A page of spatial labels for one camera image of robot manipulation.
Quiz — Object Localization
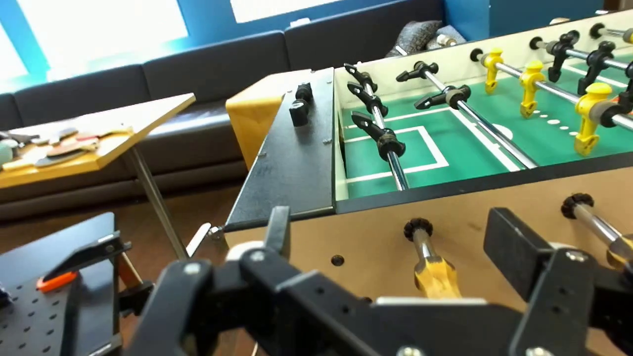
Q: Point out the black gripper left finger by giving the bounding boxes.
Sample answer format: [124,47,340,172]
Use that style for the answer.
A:
[124,204,381,356]

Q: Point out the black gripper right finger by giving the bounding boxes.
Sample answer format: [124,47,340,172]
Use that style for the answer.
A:
[482,206,633,356]

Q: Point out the foosball table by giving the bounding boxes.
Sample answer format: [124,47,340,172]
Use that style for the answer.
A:
[221,6,633,356]

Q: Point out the foosball rod two black players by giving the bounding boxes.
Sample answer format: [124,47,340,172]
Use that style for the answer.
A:
[393,57,633,273]

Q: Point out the foosball rod five black players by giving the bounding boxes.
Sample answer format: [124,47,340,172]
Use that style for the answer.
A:
[528,28,633,97]

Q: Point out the black clamp orange trigger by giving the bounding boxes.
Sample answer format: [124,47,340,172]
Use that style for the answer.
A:
[35,229,134,295]

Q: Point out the wooden table with paddles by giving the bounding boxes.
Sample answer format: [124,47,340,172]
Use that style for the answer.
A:
[0,91,197,261]

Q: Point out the red ping pong paddle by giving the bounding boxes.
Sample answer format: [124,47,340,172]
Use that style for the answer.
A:
[31,136,102,170]

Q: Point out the black score counter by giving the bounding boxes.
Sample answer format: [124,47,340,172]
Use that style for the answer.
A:
[286,81,316,129]

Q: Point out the dark sofa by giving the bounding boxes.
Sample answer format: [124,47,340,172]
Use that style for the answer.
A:
[0,0,451,223]

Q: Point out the bright window pane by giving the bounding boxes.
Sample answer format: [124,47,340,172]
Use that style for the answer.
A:
[225,0,340,26]
[15,0,191,71]

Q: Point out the grey patterned pillow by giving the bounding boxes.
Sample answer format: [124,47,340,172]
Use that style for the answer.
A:
[387,18,445,59]

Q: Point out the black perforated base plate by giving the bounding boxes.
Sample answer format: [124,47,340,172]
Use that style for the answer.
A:
[0,210,156,356]

